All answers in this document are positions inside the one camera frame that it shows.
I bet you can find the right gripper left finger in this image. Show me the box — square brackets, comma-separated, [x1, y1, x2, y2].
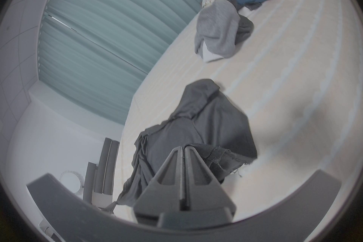
[133, 146, 183, 223]

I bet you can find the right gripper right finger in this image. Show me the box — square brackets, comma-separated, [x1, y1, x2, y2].
[184, 146, 237, 220]

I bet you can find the black T-shirt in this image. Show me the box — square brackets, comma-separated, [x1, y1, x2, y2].
[115, 79, 258, 207]

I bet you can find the black chest of drawers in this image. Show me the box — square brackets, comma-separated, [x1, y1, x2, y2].
[84, 137, 119, 203]

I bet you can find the white garment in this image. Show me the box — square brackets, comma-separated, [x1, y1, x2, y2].
[202, 42, 224, 63]

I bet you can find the bed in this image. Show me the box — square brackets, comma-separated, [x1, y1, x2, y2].
[113, 0, 359, 224]

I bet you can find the dark grey garment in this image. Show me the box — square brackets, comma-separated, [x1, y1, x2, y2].
[225, 0, 263, 44]

